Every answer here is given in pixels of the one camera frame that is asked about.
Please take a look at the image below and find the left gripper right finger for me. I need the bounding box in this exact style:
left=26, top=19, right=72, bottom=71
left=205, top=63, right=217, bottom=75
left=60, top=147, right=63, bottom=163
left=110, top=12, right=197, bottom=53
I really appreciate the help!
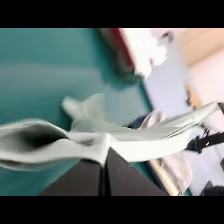
left=103, top=147, right=169, bottom=197

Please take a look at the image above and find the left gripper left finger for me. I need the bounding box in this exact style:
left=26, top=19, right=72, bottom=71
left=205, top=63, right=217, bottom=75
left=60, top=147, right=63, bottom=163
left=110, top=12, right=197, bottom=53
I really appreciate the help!
left=39, top=159, right=105, bottom=197

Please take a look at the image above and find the white T-shirt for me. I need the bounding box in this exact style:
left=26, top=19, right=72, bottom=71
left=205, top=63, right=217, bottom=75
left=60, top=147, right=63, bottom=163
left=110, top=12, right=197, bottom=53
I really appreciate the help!
left=0, top=93, right=221, bottom=172

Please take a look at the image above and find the dark blue garment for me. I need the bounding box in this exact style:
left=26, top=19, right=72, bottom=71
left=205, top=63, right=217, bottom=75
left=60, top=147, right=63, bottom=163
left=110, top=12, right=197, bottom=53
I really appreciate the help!
left=127, top=114, right=148, bottom=130

